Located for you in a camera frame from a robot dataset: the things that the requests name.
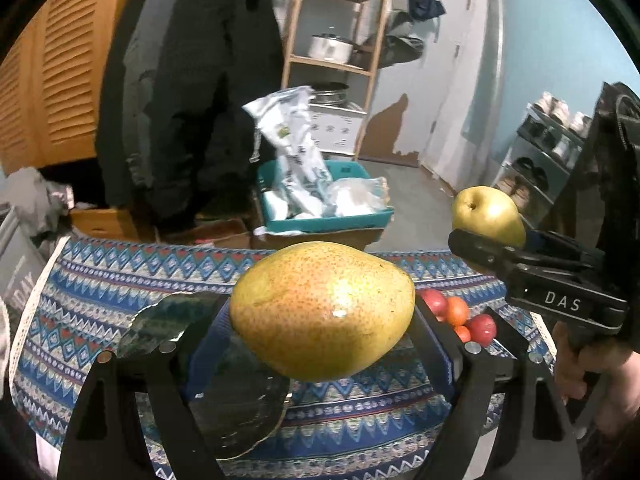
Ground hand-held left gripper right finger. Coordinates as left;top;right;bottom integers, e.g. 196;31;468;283
407;300;583;480

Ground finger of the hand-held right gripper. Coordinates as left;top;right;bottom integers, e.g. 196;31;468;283
520;229;596;263
447;228;601;291

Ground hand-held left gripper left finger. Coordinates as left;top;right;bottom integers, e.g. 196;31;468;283
57;292;241;480

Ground large orange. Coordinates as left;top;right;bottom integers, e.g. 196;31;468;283
442;296;470;326

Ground small yellow pear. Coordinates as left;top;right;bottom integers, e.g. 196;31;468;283
451;186;527;249

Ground large yellow pear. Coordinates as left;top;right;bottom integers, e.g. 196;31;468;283
229;241;416;382

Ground person's right hand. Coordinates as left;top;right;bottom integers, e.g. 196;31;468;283
551;317;640;441

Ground dark scalloped glass plate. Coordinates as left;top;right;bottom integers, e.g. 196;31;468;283
116;292;291;461

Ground metal shoe rack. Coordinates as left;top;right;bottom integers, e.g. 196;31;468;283
492;102;596;221

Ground shoe rack with shoes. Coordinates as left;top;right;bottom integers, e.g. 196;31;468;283
495;91;593;211

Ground blue patterned tablecloth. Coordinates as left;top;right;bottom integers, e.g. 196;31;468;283
7;234;556;480

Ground teal plastic crate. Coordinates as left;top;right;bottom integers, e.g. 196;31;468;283
255;160;396;236

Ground clear plastic bag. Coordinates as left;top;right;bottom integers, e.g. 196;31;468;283
322;176;391;217

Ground cardboard box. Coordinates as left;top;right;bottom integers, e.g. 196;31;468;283
70;207;143;241

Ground white plastic bags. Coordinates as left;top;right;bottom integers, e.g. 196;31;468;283
242;86;333;218

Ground white door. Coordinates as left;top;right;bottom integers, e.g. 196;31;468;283
430;0;501;171

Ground white patterned storage box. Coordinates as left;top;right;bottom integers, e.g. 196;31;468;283
309;105;366;156

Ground white printed container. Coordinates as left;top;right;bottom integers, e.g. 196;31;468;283
0;207;56;321

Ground grey cloth pile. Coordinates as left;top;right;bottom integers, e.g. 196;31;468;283
0;167;76;241

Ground dark cloth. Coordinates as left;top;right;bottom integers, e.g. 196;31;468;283
372;35;425;68

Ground round metal pan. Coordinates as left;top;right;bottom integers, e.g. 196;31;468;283
310;82;351;106

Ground black hanging jacket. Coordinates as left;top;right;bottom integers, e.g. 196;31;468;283
95;0;286;226

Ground dark blue umbrella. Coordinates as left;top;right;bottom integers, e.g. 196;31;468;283
407;0;446;21

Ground wooden shelf rack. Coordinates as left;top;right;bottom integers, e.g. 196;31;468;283
280;0;396;161

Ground white cooking pot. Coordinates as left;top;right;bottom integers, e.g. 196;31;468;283
306;32;358;64

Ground wooden louvered door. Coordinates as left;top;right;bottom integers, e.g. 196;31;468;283
0;0;161;176

